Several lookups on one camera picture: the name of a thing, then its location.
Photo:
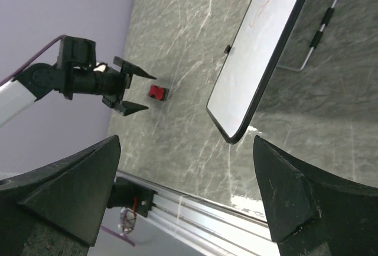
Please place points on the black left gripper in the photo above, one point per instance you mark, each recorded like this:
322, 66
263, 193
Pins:
110, 84

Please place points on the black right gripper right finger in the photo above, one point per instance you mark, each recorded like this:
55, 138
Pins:
311, 211

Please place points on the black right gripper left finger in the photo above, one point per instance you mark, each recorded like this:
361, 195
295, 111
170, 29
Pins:
58, 209

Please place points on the red whiteboard eraser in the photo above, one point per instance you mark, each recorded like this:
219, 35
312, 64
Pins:
158, 93

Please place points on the white whiteboard black frame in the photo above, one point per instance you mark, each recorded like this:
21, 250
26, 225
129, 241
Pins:
249, 64

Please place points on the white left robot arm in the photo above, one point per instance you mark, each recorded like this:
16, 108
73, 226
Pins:
68, 65

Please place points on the metal whiteboard stand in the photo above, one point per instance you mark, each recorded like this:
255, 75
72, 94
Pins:
315, 40

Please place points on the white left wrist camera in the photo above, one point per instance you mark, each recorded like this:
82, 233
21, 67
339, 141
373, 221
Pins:
101, 67

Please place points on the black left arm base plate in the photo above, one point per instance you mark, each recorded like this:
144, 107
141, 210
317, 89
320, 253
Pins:
128, 194

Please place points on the aluminium mounting rail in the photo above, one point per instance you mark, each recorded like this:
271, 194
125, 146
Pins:
208, 227

